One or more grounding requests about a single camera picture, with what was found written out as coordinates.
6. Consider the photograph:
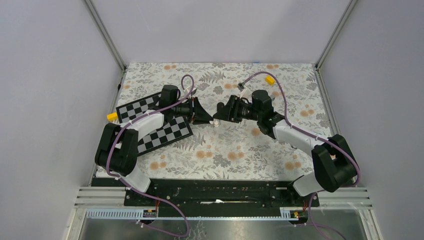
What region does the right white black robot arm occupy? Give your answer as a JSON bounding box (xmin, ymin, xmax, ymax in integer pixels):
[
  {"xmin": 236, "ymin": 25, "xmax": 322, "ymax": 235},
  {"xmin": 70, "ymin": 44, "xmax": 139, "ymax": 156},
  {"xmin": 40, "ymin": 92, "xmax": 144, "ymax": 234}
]
[{"xmin": 213, "ymin": 90, "xmax": 358, "ymax": 206}]

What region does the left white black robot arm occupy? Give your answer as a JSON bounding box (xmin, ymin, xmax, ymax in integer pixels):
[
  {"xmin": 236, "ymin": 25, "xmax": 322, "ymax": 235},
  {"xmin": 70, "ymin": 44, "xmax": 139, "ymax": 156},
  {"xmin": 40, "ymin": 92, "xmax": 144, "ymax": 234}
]
[{"xmin": 94, "ymin": 85, "xmax": 213, "ymax": 206}]

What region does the yellow block left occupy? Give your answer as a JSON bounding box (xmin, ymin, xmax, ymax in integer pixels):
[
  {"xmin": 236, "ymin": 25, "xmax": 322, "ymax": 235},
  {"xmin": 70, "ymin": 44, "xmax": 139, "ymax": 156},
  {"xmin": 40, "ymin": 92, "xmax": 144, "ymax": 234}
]
[{"xmin": 106, "ymin": 112, "xmax": 119, "ymax": 122}]

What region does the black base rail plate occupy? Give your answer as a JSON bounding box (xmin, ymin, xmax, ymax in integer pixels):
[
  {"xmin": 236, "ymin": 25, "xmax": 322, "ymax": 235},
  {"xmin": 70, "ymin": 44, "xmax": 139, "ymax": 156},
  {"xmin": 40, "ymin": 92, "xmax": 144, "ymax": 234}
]
[{"xmin": 124, "ymin": 178, "xmax": 320, "ymax": 218}]

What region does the black white checkerboard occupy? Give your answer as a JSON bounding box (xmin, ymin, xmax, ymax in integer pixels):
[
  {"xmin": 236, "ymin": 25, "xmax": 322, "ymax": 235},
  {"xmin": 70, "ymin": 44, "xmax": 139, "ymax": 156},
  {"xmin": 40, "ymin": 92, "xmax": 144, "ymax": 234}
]
[{"xmin": 115, "ymin": 92, "xmax": 193, "ymax": 156}]

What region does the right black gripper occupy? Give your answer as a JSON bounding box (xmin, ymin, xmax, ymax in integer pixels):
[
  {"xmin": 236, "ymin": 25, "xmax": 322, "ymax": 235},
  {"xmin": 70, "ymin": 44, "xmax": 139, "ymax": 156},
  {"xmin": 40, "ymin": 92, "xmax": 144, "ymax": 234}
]
[{"xmin": 212, "ymin": 95, "xmax": 261, "ymax": 124}]

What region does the white earbud case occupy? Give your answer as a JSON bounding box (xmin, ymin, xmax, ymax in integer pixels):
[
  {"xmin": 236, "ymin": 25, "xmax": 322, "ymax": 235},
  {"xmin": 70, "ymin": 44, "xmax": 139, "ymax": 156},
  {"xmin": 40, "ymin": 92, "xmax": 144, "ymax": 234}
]
[{"xmin": 209, "ymin": 119, "xmax": 221, "ymax": 127}]

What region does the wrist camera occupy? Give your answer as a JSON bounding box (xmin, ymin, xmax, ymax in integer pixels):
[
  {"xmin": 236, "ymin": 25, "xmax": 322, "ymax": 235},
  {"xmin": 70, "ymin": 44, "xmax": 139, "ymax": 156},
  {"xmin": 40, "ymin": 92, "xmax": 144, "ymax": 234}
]
[
  {"xmin": 184, "ymin": 86, "xmax": 197, "ymax": 95},
  {"xmin": 237, "ymin": 82, "xmax": 251, "ymax": 99}
]

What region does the yellow block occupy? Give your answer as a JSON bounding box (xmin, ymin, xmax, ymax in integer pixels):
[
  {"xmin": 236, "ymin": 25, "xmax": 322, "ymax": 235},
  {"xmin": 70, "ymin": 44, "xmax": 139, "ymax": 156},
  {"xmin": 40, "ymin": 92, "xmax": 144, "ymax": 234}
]
[
  {"xmin": 106, "ymin": 112, "xmax": 119, "ymax": 122},
  {"xmin": 265, "ymin": 76, "xmax": 276, "ymax": 86}
]

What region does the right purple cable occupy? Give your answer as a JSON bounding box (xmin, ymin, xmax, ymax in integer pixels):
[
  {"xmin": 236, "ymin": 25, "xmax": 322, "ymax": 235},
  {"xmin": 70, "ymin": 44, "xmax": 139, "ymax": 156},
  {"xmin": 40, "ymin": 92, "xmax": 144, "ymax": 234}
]
[{"xmin": 240, "ymin": 71, "xmax": 361, "ymax": 240}]

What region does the floral table mat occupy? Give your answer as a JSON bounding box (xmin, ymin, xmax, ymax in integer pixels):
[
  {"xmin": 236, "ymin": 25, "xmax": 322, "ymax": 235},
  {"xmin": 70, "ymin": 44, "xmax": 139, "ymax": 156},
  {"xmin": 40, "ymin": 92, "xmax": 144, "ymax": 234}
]
[{"xmin": 117, "ymin": 63, "xmax": 332, "ymax": 181}]

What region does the purple cable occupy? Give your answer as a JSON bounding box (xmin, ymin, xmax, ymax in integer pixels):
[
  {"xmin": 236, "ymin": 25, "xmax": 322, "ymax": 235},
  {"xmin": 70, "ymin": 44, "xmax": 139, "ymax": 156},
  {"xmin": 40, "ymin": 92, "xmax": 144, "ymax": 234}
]
[
  {"xmin": 104, "ymin": 74, "xmax": 196, "ymax": 238},
  {"xmin": 240, "ymin": 71, "xmax": 361, "ymax": 240}
]

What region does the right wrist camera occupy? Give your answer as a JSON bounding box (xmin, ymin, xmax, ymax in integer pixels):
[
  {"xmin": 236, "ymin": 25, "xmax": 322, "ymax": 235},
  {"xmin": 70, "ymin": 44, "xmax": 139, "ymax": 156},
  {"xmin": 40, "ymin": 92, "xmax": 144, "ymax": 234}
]
[{"xmin": 237, "ymin": 82, "xmax": 251, "ymax": 99}]

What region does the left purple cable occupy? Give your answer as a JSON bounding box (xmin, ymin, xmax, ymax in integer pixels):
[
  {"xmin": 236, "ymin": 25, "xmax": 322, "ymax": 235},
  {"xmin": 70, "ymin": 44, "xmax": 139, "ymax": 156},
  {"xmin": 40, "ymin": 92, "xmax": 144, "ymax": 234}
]
[{"xmin": 104, "ymin": 74, "xmax": 196, "ymax": 238}]

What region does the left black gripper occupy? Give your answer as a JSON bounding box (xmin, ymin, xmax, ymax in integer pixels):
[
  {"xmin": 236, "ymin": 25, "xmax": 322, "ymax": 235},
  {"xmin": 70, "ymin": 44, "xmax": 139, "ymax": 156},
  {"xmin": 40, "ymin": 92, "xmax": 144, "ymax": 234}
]
[{"xmin": 171, "ymin": 96, "xmax": 214, "ymax": 125}]

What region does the black earbud charging case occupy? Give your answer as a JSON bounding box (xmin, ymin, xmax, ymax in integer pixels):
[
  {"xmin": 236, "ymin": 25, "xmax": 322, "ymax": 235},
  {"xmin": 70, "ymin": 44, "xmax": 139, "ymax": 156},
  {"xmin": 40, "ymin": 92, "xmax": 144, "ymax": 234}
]
[{"xmin": 216, "ymin": 102, "xmax": 225, "ymax": 112}]

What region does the yellow block right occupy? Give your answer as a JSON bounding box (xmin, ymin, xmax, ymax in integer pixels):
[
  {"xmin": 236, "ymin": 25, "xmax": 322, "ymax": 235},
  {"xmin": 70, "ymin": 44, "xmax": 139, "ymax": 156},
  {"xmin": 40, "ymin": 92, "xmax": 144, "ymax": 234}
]
[{"xmin": 265, "ymin": 76, "xmax": 276, "ymax": 86}]

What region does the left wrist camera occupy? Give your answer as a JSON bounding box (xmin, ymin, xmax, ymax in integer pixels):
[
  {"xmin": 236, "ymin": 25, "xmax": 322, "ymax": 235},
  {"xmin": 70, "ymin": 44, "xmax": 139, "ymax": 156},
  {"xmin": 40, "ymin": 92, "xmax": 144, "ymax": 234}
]
[{"xmin": 184, "ymin": 86, "xmax": 197, "ymax": 95}]

